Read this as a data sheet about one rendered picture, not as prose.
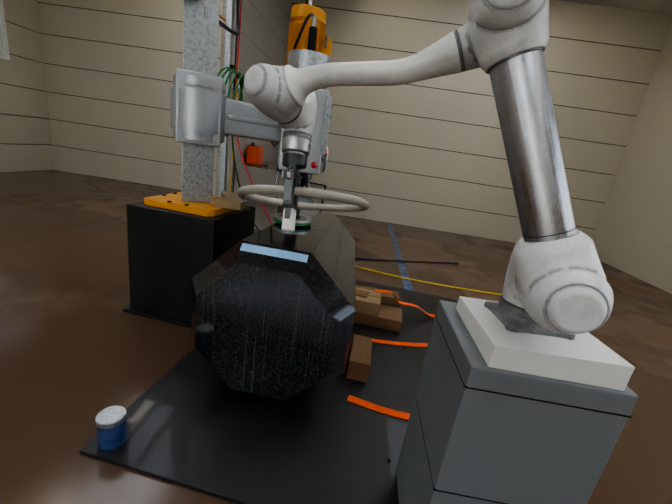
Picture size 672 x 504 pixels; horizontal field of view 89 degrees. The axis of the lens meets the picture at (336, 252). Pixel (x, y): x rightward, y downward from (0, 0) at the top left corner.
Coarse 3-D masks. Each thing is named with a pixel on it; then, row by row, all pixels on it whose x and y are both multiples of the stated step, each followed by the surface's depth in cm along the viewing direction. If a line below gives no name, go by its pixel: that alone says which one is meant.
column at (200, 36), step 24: (192, 0) 191; (216, 0) 194; (192, 24) 194; (216, 24) 198; (192, 48) 198; (216, 48) 202; (216, 72) 206; (192, 144) 214; (192, 168) 218; (192, 192) 223
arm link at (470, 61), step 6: (456, 30) 84; (462, 30) 83; (462, 36) 82; (468, 36) 80; (462, 42) 82; (468, 42) 81; (462, 48) 83; (468, 48) 82; (462, 54) 84; (468, 54) 83; (474, 54) 82; (468, 60) 84; (474, 60) 84; (468, 66) 86; (474, 66) 86
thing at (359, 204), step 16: (240, 192) 116; (256, 192) 109; (272, 192) 106; (304, 192) 104; (320, 192) 105; (336, 192) 108; (304, 208) 151; (320, 208) 150; (336, 208) 146; (352, 208) 139; (368, 208) 127
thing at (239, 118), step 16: (192, 96) 200; (208, 96) 202; (224, 96) 213; (192, 112) 202; (208, 112) 205; (224, 112) 215; (240, 112) 219; (256, 112) 222; (192, 128) 205; (208, 128) 208; (224, 128) 218; (240, 128) 222; (256, 128) 225; (272, 128) 229
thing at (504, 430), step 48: (432, 336) 120; (432, 384) 111; (480, 384) 83; (528, 384) 82; (576, 384) 81; (432, 432) 103; (480, 432) 87; (528, 432) 86; (576, 432) 84; (432, 480) 96; (480, 480) 91; (528, 480) 90; (576, 480) 88
